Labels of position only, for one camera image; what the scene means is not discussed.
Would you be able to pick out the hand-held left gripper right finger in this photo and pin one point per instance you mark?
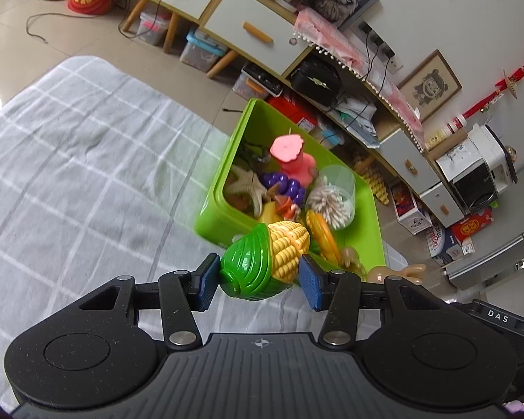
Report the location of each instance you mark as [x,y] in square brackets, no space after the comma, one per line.
[312,281]

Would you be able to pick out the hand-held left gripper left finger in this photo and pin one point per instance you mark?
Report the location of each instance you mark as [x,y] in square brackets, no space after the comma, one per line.
[207,283]

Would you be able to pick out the orange round plastic container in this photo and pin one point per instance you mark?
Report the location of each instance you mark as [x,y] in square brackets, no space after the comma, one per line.
[323,235]

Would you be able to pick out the toy corn cob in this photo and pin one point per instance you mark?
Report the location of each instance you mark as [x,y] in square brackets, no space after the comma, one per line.
[262,262]

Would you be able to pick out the green plastic bin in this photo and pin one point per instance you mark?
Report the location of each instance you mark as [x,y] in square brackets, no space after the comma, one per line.
[209,222]

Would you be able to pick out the yellow round plastic toy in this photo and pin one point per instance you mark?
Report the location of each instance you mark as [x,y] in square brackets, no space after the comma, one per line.
[268,214]

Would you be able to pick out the clear cotton swab jar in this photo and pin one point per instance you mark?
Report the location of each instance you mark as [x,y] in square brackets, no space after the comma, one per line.
[332,200]

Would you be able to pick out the purple toy grapes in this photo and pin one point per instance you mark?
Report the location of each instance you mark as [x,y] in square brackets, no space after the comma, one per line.
[288,185]

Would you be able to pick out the beige starfish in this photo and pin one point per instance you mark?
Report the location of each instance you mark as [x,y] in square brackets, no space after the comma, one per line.
[249,185]

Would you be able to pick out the beige plastic toy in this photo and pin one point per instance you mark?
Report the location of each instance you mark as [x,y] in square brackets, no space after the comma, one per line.
[388,274]
[353,259]

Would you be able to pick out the small red orange toy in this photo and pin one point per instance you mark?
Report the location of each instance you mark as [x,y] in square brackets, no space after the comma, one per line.
[288,208]

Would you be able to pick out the blue white carton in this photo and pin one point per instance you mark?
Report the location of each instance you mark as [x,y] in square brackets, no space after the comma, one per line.
[443,244]

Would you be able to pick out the red printed carton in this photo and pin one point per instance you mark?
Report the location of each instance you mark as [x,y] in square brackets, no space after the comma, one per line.
[471,227]

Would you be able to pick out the yellow egg tray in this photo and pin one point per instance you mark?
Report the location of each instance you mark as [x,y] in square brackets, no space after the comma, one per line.
[373,181]

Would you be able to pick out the clear box with blue lid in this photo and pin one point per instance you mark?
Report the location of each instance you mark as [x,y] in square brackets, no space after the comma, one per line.
[332,137]

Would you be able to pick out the microwave oven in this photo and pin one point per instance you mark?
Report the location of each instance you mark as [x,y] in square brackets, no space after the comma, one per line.
[476,174]

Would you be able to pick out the folded pale cloth pile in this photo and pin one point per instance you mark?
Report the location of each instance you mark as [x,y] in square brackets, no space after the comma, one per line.
[356,122]

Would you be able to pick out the grey checked blanket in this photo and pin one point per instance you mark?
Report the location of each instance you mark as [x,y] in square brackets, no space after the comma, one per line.
[91,161]

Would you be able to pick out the red cardboard box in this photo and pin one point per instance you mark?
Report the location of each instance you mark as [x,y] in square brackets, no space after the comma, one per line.
[294,111]

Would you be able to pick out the black carry case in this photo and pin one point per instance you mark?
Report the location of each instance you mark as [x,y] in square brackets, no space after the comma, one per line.
[316,80]

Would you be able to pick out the printed tall canister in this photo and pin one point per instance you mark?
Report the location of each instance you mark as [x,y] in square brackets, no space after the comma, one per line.
[445,131]

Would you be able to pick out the flat black box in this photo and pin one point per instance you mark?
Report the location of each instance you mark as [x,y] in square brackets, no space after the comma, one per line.
[262,79]

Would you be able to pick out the framed cartoon picture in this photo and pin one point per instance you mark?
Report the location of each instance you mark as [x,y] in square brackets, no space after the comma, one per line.
[428,85]

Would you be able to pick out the clear storage box blue clips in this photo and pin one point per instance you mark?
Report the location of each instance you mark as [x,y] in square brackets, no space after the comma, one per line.
[203,52]

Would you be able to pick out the pink tasselled cloth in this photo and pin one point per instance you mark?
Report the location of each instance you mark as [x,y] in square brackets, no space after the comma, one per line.
[327,37]

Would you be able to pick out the clear storage box pink contents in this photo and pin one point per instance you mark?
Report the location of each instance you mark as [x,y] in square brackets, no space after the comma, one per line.
[153,28]

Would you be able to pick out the red hanging wall ornament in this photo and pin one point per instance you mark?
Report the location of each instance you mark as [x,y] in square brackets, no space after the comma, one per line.
[502,87]

